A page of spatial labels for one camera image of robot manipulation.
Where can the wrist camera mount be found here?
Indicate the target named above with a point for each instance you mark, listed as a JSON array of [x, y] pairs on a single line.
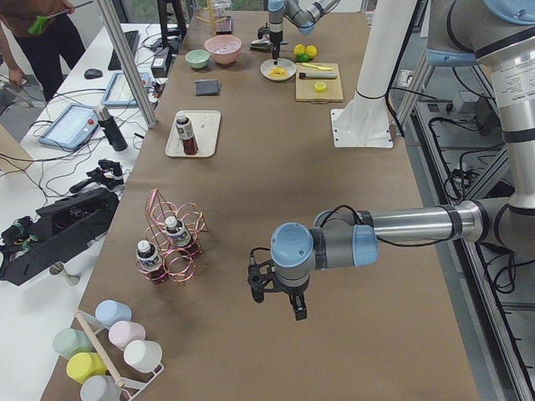
[[263, 33], [261, 276]]

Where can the teach pendant far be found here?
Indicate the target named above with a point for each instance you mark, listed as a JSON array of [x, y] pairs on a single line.
[[117, 93]]

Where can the grey cup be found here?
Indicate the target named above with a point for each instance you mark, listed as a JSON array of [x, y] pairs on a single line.
[[100, 388]]

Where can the white cup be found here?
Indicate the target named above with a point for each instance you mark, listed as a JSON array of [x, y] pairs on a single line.
[[143, 355]]

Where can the steel ice scoop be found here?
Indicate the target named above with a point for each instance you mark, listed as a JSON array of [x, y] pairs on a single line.
[[261, 45]]

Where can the black equipment case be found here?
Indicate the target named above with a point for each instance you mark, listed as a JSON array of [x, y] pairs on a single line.
[[62, 231]]

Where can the grey folded cloth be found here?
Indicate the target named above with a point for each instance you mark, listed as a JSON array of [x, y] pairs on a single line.
[[207, 87]]

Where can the green bowl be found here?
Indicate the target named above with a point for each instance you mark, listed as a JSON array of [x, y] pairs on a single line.
[[197, 58]]

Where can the black computer mouse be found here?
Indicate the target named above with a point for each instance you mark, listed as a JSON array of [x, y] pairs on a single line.
[[93, 73]]

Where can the pink cup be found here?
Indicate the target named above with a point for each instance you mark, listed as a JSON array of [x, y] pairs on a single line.
[[122, 333]]

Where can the cream round plate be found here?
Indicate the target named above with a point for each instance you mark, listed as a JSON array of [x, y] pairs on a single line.
[[282, 62]]

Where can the teach pendant near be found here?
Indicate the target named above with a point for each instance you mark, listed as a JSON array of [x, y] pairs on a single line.
[[71, 129]]

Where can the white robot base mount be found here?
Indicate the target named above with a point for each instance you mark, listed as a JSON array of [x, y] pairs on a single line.
[[365, 121]]

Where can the green cup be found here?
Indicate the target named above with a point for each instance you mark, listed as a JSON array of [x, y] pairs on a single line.
[[70, 341]]

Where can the half lemon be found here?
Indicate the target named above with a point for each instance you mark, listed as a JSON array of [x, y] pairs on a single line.
[[320, 87]]

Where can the aluminium frame post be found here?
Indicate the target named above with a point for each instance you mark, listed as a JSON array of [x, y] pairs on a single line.
[[121, 47]]

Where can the yellow plastic knife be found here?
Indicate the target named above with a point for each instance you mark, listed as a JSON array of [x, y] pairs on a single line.
[[316, 66]]

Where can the white cup rack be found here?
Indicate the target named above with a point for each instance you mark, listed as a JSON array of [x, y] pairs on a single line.
[[130, 380]]

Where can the yellow lemon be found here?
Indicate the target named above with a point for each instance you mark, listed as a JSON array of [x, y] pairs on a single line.
[[311, 51], [299, 49]]

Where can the tea bottle in rack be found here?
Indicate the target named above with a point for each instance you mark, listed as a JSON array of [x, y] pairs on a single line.
[[150, 263], [180, 235]]

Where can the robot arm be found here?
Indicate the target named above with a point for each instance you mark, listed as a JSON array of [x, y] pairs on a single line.
[[303, 19], [497, 34]]

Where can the bamboo cutting board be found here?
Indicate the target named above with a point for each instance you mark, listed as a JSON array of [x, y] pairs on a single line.
[[304, 87]]

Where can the yellow cup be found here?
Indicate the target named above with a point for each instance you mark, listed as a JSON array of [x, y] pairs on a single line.
[[85, 365]]

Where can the teach pendant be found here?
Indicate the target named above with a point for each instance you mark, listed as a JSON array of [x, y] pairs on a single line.
[[71, 129], [117, 93]]

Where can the tea bottle on tray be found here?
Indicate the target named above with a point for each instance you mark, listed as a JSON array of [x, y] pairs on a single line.
[[186, 133]]

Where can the cream rabbit tray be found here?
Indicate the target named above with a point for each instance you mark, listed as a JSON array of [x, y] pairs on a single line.
[[205, 127]]

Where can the yellow lemon upper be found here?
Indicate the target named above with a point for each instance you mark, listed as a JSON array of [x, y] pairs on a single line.
[[311, 51]]

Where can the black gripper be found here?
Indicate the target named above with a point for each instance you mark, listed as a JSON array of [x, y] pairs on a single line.
[[274, 38], [289, 289]]

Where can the pink bowl of ice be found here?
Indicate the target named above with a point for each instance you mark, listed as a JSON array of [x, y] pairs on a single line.
[[224, 49]]

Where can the copper wire bottle rack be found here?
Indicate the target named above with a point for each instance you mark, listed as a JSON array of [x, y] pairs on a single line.
[[180, 267]]

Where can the black thermos bottle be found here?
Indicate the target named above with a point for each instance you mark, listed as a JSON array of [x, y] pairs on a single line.
[[111, 129]]

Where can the green lime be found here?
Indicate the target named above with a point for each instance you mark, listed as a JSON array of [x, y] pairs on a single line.
[[303, 58]]

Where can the blue cup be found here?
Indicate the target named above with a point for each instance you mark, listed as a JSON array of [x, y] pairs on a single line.
[[109, 312]]

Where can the wooden mug tree stand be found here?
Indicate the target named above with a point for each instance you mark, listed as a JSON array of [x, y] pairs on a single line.
[[207, 15]]

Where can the steel muddler black tip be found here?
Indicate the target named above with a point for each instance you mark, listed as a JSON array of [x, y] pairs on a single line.
[[308, 75]]

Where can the yellow lemon lower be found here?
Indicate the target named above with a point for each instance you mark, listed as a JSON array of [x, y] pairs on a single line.
[[299, 49]]

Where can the person in brown shirt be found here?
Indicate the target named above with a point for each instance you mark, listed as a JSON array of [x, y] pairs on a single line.
[[46, 35]]

